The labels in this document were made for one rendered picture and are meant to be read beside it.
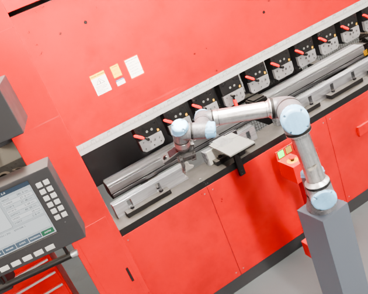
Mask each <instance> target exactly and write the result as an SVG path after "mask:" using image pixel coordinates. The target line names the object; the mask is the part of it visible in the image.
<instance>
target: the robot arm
mask: <svg viewBox="0 0 368 294"><path fill-rule="evenodd" d="M268 117H269V118H270V119H274V118H278V119H279V120H280V123H281V125H282V127H283V130H284V133H285V135H286V137H287V138H290V139H291V141H292V144H293V146H294V150H295V151H296V154H297V157H298V160H299V162H300V165H301V168H302V171H301V172H300V176H301V179H302V182H303V186H304V189H305V193H306V196H307V202H306V208H307V211H308V213H310V214H312V215H317V216H320V215H326V214H329V213H331V212H332V211H334V210H335V208H336V207H337V195H336V192H335V191H334V189H333V186H332V184H331V181H330V178H329V176H328V175H326V174H325V170H324V168H323V167H322V166H321V163H320V160H319V157H318V155H317V151H316V149H315V146H314V143H313V140H312V138H311V135H310V131H311V129H312V128H311V124H310V117H309V115H308V113H307V110H306V109H305V108H304V107H303V105H302V104H301V102H300V101H299V100H298V99H297V98H295V97H291V96H281V97H273V98H269V99H267V101H262V102H258V103H251V104H245V105H240V106H234V107H227V108H220V109H215V110H209V111H207V110H206V109H200V110H198V111H197V112H196V113H195V117H194V121H195V122H189V123H188V122H187V121H186V120H184V119H181V118H180V119H177V120H175V121H174V122H173V123H172V125H171V133H172V136H173V142H174V147H173V148H172V149H170V150H169V151H167V153H165V154H164V155H162V156H161V158H162V161H163V163H164V164H165V165H167V164H168V163H170V162H171V161H173V160H174V159H176V158H178V162H179V163H180V165H181V168H182V173H184V174H186V172H187V171H188V170H190V169H192V168H193V167H194V165H192V164H189V163H188V162H186V161H188V160H192V161H193V160H196V158H195V157H196V153H195V147H194V143H193V141H192V140H193V139H209V138H215V137H216V125H224V124H231V123H238V122H242V121H249V120H256V119H260V118H268Z"/></svg>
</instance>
